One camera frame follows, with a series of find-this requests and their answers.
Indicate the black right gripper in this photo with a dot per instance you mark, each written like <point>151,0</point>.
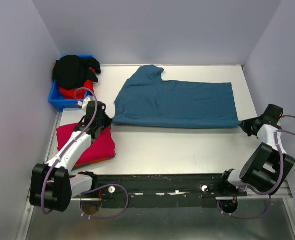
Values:
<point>246,125</point>

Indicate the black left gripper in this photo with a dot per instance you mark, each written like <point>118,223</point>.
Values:
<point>108,120</point>

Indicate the teal blue t shirt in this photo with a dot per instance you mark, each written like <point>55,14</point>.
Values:
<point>149,101</point>

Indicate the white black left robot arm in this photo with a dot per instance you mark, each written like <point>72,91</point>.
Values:
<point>86,142</point>

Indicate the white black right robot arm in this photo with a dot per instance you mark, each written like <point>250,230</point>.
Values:
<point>269,165</point>

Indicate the folded magenta t shirt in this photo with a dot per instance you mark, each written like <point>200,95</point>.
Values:
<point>103,147</point>

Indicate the red crumpled garment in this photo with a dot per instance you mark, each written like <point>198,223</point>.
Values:
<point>72,91</point>

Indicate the folded orange t shirt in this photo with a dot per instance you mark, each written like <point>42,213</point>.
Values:
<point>83,164</point>

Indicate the blue plastic bin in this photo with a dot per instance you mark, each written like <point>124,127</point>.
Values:
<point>58,100</point>

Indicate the black crumpled garment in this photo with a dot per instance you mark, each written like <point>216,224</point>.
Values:
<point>69,61</point>

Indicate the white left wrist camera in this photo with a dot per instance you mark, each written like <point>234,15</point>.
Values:
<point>83,104</point>

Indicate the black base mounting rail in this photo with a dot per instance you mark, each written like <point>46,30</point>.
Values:
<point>159,191</point>

